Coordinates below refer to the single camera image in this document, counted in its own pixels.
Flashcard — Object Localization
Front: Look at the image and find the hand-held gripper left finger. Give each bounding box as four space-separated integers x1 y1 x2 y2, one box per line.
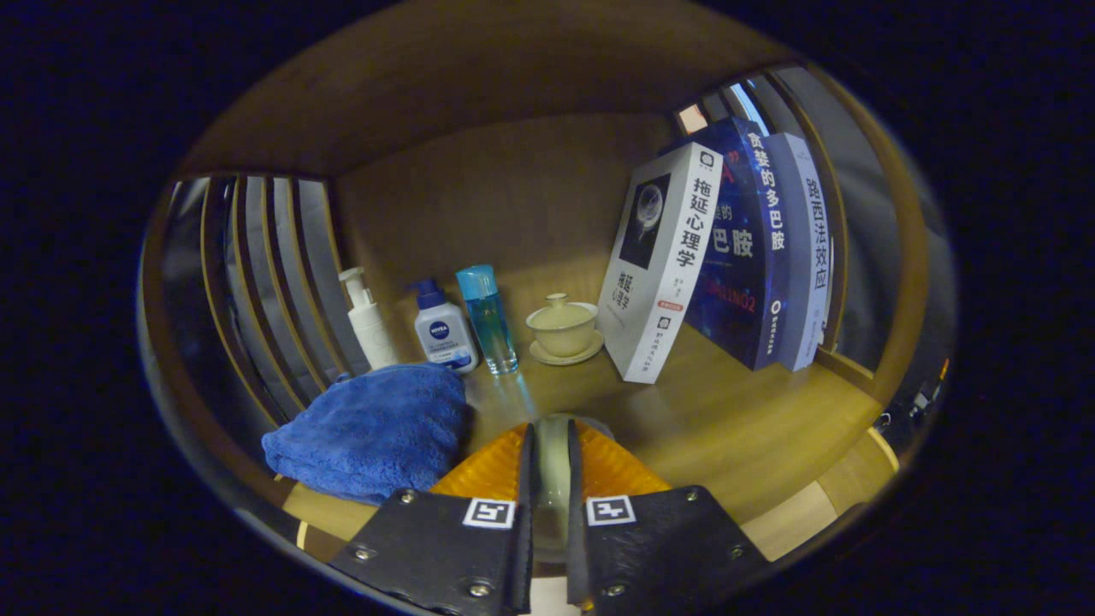
329 422 536 616

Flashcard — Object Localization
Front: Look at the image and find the pale purple book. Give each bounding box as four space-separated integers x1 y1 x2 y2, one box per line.
761 132 832 372

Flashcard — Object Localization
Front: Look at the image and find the dark blue book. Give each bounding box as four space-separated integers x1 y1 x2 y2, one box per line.
663 115 792 371

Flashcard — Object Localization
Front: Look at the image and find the beige lidded tea cup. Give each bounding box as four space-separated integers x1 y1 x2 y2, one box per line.
525 293 606 367

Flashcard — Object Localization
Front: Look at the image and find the white pump bottle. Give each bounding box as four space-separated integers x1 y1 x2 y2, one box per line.
338 266 400 371

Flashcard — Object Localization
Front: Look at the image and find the white book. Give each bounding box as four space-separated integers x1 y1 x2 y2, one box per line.
596 142 725 384

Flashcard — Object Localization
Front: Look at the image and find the wooden cabinet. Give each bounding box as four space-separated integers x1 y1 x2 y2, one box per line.
139 0 957 570

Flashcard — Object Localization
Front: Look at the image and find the folded blue towel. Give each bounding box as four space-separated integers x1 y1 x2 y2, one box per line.
261 363 470 506

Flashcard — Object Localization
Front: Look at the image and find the wooden countertop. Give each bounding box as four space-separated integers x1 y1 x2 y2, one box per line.
278 265 886 566

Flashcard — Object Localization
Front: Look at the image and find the black equipment with orange part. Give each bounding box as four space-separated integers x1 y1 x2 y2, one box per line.
881 355 952 446

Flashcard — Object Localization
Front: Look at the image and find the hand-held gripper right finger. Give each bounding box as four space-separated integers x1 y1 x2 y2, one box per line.
565 419 771 613

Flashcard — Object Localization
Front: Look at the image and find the white bottle with blue cap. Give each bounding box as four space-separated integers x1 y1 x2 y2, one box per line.
409 278 480 375

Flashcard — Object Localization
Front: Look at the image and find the clear blue bottle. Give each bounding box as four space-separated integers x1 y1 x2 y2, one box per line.
455 264 520 376

